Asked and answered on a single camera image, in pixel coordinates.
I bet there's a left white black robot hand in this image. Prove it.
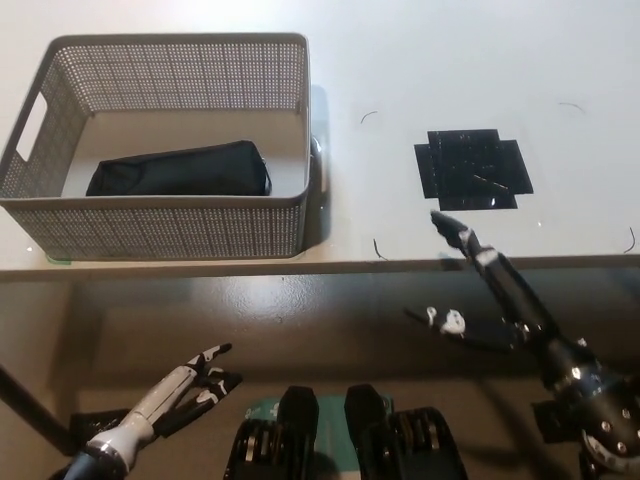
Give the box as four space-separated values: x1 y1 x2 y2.
82 342 245 467

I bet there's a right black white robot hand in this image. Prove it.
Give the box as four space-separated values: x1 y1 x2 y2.
403 209 599 389

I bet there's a black table leg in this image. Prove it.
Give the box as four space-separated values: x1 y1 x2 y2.
0 367 71 456

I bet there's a black tape patch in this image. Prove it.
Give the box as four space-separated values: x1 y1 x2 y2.
413 128 535 213

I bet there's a grey perforated plastic basket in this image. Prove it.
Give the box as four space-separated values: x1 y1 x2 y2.
0 32 312 260

